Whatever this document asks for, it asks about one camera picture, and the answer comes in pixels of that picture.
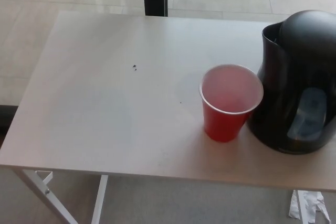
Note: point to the black electric kettle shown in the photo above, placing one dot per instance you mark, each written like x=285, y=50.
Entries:
x=283, y=77

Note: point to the red plastic cup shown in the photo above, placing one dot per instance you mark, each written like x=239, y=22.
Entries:
x=223, y=125

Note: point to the white table leg with bolt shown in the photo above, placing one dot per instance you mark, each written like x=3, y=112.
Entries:
x=42, y=192

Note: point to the crumpled white paper scrap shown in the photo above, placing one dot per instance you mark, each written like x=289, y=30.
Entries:
x=315, y=205

